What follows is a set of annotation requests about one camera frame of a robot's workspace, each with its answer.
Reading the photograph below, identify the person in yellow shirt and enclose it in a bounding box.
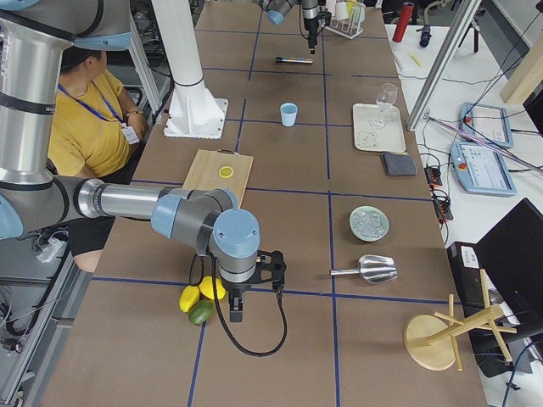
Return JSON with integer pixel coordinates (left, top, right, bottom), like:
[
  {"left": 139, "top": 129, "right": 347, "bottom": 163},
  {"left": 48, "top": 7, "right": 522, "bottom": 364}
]
[{"left": 46, "top": 45, "right": 150, "bottom": 272}]

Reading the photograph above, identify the green bowl of ice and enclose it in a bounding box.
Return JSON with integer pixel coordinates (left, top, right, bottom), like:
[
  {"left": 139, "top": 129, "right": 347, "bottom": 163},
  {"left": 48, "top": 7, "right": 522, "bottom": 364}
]
[{"left": 349, "top": 206, "right": 389, "bottom": 243}]

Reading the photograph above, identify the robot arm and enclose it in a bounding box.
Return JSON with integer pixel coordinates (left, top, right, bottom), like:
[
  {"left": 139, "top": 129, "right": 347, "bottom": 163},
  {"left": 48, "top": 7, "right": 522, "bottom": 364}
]
[
  {"left": 256, "top": 0, "right": 331, "bottom": 54},
  {"left": 1, "top": 1, "right": 260, "bottom": 321}
]

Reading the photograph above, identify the light blue cup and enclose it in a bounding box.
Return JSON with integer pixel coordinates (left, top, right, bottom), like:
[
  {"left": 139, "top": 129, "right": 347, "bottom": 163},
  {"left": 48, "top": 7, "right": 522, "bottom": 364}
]
[{"left": 280, "top": 103, "right": 298, "bottom": 127}]

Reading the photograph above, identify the aluminium frame post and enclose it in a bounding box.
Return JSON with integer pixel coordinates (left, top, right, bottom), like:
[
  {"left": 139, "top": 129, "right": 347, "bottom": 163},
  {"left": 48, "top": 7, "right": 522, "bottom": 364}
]
[{"left": 406, "top": 0, "right": 481, "bottom": 131}]

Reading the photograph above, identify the bamboo cutting board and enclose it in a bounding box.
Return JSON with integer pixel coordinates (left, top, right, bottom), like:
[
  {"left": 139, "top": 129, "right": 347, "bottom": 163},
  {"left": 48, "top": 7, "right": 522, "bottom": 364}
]
[{"left": 182, "top": 149, "right": 254, "bottom": 207}]

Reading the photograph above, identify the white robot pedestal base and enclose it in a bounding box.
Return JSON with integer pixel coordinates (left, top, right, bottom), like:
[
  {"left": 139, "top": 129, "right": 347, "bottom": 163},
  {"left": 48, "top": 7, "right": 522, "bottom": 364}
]
[{"left": 152, "top": 0, "right": 228, "bottom": 139}]

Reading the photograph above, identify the black laptop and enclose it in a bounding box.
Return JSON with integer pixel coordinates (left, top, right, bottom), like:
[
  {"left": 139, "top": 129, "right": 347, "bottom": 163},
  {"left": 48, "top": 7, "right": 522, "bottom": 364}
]
[{"left": 447, "top": 198, "right": 542, "bottom": 342}]

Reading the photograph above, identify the whole yellow lemon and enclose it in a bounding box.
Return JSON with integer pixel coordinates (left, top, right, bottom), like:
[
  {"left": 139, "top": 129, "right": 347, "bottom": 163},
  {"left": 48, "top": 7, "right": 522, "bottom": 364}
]
[
  {"left": 178, "top": 286, "right": 200, "bottom": 313},
  {"left": 199, "top": 276, "right": 227, "bottom": 300}
]

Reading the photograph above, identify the clear wine glass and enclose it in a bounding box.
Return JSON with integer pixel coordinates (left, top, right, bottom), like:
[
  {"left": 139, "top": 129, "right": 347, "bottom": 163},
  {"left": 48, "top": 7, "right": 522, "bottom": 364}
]
[{"left": 370, "top": 83, "right": 398, "bottom": 129}]

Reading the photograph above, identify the blue teach pendant far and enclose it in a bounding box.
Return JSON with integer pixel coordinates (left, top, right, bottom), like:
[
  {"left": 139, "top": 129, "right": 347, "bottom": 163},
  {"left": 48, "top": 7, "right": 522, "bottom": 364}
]
[{"left": 459, "top": 102, "right": 513, "bottom": 148}]

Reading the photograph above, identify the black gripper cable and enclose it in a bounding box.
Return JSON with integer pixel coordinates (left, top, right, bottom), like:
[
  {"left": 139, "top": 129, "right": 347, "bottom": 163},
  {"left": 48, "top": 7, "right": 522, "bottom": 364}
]
[{"left": 188, "top": 249, "right": 288, "bottom": 356}]

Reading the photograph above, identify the steel ice scoop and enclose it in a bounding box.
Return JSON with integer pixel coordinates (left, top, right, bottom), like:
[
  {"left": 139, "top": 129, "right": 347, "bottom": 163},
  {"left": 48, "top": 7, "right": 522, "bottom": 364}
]
[{"left": 329, "top": 254, "right": 398, "bottom": 284}]

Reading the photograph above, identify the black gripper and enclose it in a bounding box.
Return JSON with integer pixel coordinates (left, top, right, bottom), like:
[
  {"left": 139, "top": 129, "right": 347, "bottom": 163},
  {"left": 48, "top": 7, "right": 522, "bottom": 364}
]
[
  {"left": 303, "top": 17, "right": 321, "bottom": 53},
  {"left": 223, "top": 280, "right": 252, "bottom": 322}
]

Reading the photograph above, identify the blue teach pendant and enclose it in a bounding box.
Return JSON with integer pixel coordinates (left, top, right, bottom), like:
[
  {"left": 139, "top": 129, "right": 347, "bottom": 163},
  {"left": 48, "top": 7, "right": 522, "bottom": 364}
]
[
  {"left": 459, "top": 102, "right": 513, "bottom": 148},
  {"left": 451, "top": 142, "right": 517, "bottom": 197}
]

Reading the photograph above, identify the red bottle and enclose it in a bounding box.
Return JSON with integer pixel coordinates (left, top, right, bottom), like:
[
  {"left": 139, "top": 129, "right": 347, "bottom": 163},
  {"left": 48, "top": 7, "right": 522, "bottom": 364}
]
[{"left": 392, "top": 2, "right": 415, "bottom": 43}]

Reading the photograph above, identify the white wire cup rack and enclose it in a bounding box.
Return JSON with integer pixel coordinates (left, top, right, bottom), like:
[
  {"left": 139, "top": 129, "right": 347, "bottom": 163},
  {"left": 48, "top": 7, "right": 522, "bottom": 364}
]
[{"left": 325, "top": 1, "right": 366, "bottom": 39}]

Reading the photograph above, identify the white cup on rack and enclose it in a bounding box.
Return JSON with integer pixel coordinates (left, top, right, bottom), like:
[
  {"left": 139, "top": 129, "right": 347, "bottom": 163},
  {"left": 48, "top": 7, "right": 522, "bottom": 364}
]
[{"left": 334, "top": 1, "right": 349, "bottom": 21}]

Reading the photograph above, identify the cream bear tray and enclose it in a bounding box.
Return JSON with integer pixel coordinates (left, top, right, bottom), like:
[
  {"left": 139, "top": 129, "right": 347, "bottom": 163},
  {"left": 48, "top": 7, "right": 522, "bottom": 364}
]
[{"left": 352, "top": 103, "right": 406, "bottom": 153}]

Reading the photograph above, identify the blue teach pendant near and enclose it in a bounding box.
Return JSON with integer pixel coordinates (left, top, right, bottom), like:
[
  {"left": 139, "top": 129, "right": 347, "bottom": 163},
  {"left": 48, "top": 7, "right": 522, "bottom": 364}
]
[{"left": 451, "top": 142, "right": 517, "bottom": 197}]

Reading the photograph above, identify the green lime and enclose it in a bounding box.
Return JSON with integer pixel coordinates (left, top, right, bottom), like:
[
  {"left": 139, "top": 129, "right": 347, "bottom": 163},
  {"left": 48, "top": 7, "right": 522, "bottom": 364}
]
[{"left": 188, "top": 299, "right": 215, "bottom": 326}]

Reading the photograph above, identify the grey folded cloth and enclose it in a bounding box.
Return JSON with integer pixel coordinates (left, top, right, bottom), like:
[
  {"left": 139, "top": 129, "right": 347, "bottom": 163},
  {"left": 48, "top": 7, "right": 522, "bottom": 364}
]
[{"left": 381, "top": 152, "right": 417, "bottom": 176}]

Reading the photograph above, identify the wooden mug tree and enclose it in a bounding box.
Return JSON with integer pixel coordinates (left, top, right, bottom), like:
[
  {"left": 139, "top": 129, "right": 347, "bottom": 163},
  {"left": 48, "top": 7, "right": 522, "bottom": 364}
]
[{"left": 403, "top": 269, "right": 517, "bottom": 371}]

